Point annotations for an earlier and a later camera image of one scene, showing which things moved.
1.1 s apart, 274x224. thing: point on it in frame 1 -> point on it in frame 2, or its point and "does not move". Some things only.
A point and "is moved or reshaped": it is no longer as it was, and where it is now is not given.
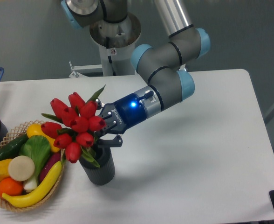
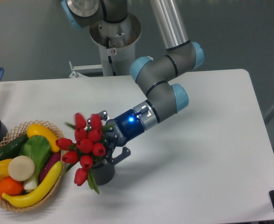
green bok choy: [38, 148] does not move
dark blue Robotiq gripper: [127, 112] -> [119, 131]
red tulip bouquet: [76, 124] is moved or reshaped
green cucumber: [10, 150] does not move
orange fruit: [7, 185] does not move
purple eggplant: [51, 160] does not move
